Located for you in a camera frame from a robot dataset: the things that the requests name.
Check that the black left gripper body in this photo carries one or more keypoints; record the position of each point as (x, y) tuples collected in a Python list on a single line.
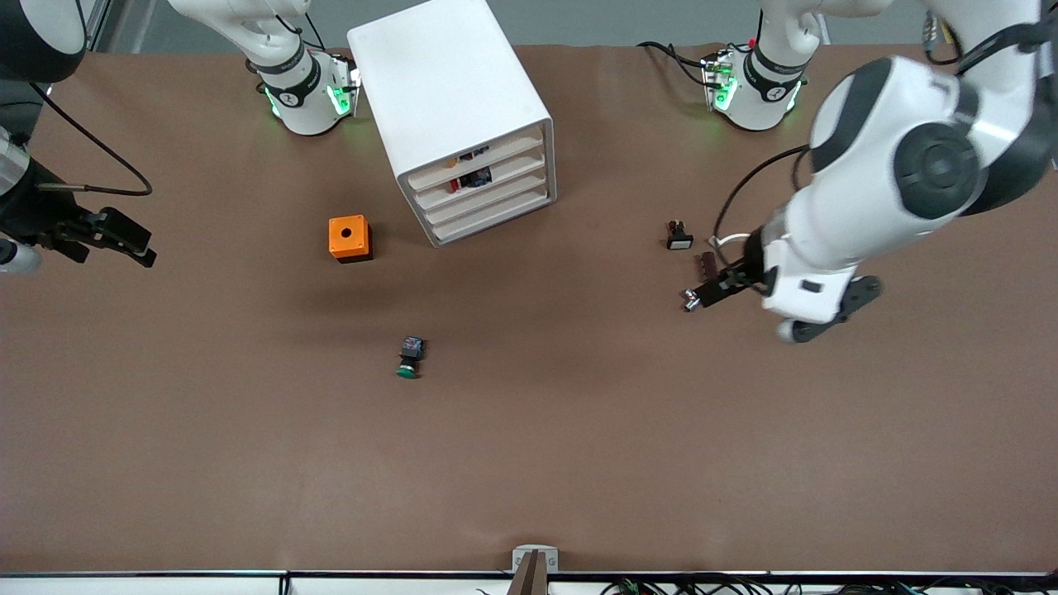
[(742, 276)]

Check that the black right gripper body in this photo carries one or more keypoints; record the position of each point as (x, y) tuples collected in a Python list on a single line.
[(40, 216)]

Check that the white plastic drawer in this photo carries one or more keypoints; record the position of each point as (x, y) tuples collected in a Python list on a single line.
[(512, 171), (512, 150), (512, 207), (512, 190)]

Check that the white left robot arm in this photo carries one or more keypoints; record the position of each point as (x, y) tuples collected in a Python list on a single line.
[(934, 165)]

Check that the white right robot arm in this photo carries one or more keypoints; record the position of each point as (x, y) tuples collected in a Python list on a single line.
[(297, 91)]

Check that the black white square push button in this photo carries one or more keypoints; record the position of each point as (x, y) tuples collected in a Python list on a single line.
[(679, 241)]

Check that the green mushroom push button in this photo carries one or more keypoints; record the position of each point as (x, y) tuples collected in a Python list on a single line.
[(411, 349)]

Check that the white drawer cabinet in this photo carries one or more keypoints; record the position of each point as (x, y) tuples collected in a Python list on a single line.
[(446, 83)]

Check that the small brown terminal block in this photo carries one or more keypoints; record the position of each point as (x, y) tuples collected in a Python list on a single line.
[(705, 263)]

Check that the small silver metal fitting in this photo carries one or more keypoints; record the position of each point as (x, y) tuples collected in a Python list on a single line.
[(688, 303)]

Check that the small dark part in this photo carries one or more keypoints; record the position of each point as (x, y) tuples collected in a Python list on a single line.
[(473, 154)]

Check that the white curved plastic bracket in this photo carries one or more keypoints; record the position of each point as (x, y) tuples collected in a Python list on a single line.
[(717, 241)]

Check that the aluminium frame post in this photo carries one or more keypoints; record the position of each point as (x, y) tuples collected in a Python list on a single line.
[(101, 25)]

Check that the orange button enclosure box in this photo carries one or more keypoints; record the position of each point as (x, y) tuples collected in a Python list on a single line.
[(355, 244)]

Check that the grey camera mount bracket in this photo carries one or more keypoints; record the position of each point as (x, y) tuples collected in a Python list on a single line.
[(518, 560)]

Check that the brown camera post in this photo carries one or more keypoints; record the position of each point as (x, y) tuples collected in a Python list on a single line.
[(531, 578)]

